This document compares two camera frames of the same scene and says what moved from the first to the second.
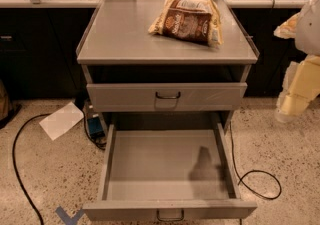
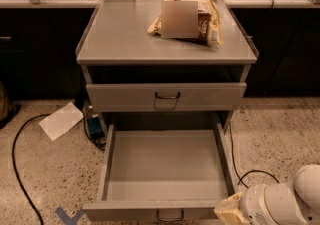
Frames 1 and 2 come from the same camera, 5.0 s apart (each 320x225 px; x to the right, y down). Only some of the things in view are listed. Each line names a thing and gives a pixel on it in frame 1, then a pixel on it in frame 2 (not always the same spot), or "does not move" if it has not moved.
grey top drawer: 170,97 does not move
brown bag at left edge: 4,101 does not move
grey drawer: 169,172 does not move
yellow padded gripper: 309,30 → 254,203
